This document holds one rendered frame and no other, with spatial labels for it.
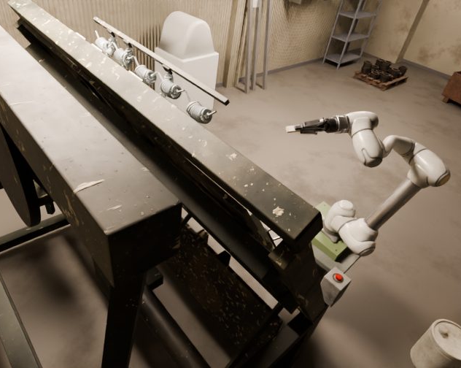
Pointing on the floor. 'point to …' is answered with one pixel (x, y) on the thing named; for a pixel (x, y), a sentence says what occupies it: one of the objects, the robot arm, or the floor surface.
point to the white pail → (443, 347)
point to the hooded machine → (187, 57)
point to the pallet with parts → (381, 74)
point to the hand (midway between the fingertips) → (293, 128)
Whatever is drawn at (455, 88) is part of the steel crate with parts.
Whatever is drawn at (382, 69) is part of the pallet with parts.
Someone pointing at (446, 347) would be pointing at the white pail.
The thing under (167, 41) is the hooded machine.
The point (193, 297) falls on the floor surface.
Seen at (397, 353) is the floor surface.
